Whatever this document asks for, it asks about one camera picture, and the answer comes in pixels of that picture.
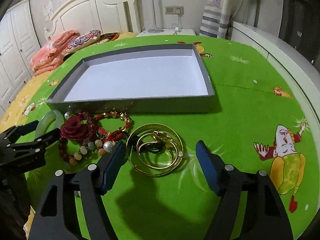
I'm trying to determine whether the pale green jade bangle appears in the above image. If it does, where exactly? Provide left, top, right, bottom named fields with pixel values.
left=35, top=110, right=65, bottom=141

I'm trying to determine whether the dark red bead bracelet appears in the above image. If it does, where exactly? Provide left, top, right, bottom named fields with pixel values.
left=58, top=112, right=98, bottom=163

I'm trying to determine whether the pastel stone bead bracelet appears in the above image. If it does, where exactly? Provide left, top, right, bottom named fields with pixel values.
left=68, top=139, right=108, bottom=166

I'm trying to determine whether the red cord gold bead bracelet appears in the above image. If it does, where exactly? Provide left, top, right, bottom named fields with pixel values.
left=94, top=111, right=133, bottom=143

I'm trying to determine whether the large gold bangle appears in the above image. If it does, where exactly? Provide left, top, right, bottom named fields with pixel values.
left=126, top=123, right=184, bottom=178

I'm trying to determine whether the red rose flower brooch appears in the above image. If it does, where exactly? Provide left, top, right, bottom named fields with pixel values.
left=60, top=115, right=88, bottom=141

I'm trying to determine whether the small white pearl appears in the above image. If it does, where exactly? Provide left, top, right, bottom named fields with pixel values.
left=64, top=112, right=71, bottom=120

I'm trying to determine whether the folded pink blanket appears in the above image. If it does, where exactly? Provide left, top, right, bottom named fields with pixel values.
left=30, top=30, right=80, bottom=76

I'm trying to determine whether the green cartoon tablecloth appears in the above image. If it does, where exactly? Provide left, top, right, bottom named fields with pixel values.
left=17, top=35, right=320, bottom=240

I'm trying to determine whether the white wardrobe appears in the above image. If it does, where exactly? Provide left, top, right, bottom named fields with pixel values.
left=1, top=0, right=40, bottom=115

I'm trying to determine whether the grey shallow tray box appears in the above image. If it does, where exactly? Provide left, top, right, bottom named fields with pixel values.
left=47, top=43, right=215, bottom=114

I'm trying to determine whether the patterned pillow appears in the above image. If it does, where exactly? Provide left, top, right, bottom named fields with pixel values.
left=66, top=30, right=101, bottom=53

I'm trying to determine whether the orange black folded cloth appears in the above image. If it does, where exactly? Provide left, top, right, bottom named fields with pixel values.
left=96, top=33, right=119, bottom=44

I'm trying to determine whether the white bed headboard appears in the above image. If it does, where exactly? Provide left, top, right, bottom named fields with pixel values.
left=44, top=0, right=142, bottom=41

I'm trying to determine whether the white nightstand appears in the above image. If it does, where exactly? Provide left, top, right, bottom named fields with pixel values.
left=137, top=29, right=196, bottom=37

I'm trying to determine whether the white desk lamp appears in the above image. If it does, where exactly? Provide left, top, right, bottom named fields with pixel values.
left=147, top=0, right=164, bottom=34

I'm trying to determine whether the striped boat curtain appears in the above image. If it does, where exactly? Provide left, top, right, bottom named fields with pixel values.
left=200, top=0, right=243, bottom=39

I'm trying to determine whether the white charger with cable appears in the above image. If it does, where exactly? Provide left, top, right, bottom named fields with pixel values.
left=171, top=7, right=182, bottom=34

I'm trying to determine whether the grey wall socket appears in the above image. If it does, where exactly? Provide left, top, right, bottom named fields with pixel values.
left=165, top=6, right=183, bottom=15

